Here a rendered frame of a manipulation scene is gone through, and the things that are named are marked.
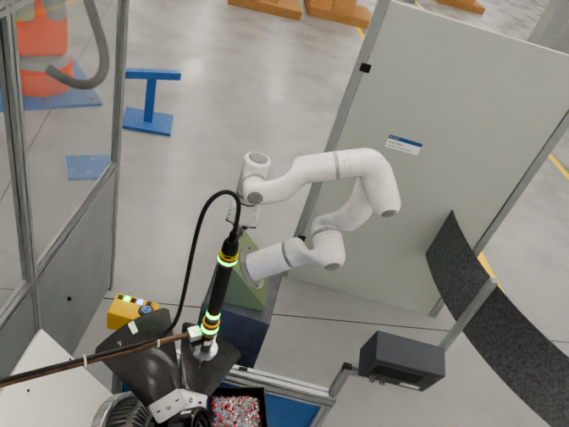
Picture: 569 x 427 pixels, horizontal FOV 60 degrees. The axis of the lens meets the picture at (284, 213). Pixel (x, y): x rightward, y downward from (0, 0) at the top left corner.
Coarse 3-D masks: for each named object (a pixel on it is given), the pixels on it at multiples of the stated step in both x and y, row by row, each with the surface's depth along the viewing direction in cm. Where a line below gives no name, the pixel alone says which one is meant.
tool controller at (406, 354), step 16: (384, 336) 177; (400, 336) 179; (368, 352) 181; (384, 352) 174; (400, 352) 175; (416, 352) 176; (432, 352) 178; (368, 368) 179; (384, 368) 176; (400, 368) 173; (416, 368) 173; (432, 368) 174; (384, 384) 183; (400, 384) 185; (416, 384) 182; (432, 384) 180
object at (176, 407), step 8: (176, 392) 139; (160, 400) 137; (168, 400) 138; (184, 400) 140; (152, 408) 136; (160, 408) 137; (176, 408) 139; (184, 408) 140; (160, 416) 137; (168, 416) 138
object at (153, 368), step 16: (144, 320) 137; (160, 320) 140; (112, 336) 131; (128, 336) 134; (144, 336) 136; (96, 352) 129; (144, 352) 135; (160, 352) 137; (112, 368) 131; (128, 368) 133; (144, 368) 135; (160, 368) 137; (176, 368) 139; (128, 384) 133; (144, 384) 135; (160, 384) 137; (176, 384) 139; (144, 400) 135
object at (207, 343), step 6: (234, 234) 105; (228, 240) 107; (234, 240) 106; (222, 246) 109; (228, 246) 106; (234, 246) 107; (228, 252) 107; (234, 252) 108; (204, 336) 126; (204, 342) 127; (210, 342) 128; (204, 348) 129; (210, 348) 131
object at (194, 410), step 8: (192, 408) 139; (200, 408) 140; (152, 416) 140; (176, 416) 138; (184, 416) 137; (192, 416) 136; (200, 416) 139; (208, 416) 143; (152, 424) 138; (160, 424) 139; (168, 424) 137; (176, 424) 136; (184, 424) 135; (192, 424) 136; (208, 424) 143
